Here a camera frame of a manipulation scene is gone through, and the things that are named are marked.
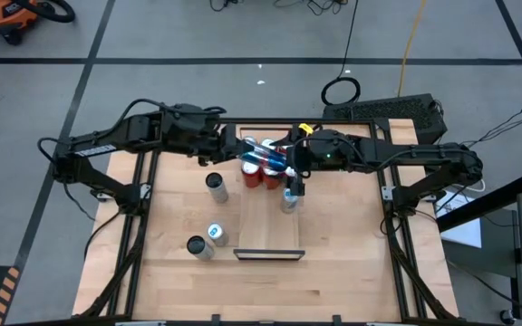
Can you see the black caster wheel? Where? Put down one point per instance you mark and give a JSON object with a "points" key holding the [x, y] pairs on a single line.
{"points": [[507, 315]]}

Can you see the black aluminium table frame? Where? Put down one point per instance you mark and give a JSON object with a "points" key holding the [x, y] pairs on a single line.
{"points": [[265, 121]]}

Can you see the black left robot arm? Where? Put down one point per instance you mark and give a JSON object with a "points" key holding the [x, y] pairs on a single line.
{"points": [[107, 145]]}

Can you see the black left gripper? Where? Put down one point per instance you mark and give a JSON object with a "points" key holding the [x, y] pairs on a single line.
{"points": [[218, 145]]}

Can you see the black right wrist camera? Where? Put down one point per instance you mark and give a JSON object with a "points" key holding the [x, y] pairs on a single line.
{"points": [[296, 185]]}

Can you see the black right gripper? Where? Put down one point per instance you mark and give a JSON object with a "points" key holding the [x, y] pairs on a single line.
{"points": [[324, 151]]}

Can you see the white paper sheet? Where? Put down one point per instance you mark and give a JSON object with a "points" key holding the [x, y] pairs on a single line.
{"points": [[465, 226]]}

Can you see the silver blue slim can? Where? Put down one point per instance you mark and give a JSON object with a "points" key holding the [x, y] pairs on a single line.
{"points": [[217, 234], [288, 204], [265, 158]]}

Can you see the wooden shelf with black frames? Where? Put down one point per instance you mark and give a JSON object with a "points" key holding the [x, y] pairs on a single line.
{"points": [[265, 222]]}

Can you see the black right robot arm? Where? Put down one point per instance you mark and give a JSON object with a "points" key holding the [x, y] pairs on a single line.
{"points": [[424, 156]]}

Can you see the silver mounting plate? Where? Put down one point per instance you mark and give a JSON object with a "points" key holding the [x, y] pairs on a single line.
{"points": [[388, 192], [146, 190]]}

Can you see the white tall Celsius can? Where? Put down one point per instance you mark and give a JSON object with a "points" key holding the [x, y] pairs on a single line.
{"points": [[218, 190], [201, 249]]}

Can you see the black desk beam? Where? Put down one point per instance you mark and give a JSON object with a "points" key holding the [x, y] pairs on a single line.
{"points": [[501, 195]]}

